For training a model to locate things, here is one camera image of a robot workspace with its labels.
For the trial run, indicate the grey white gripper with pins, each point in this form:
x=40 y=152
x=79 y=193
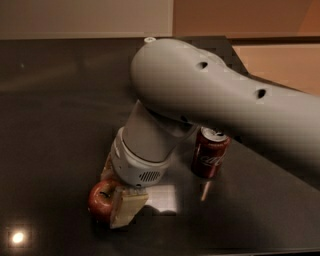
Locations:
x=135 y=170

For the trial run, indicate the red apple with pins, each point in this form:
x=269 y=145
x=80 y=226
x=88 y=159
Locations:
x=100 y=201

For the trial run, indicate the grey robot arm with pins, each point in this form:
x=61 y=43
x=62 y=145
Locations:
x=179 y=87

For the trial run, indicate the clear plastic water bottle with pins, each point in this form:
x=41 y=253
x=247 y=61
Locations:
x=149 y=39

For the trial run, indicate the red cola can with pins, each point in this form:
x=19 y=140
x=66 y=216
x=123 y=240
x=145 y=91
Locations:
x=210 y=149

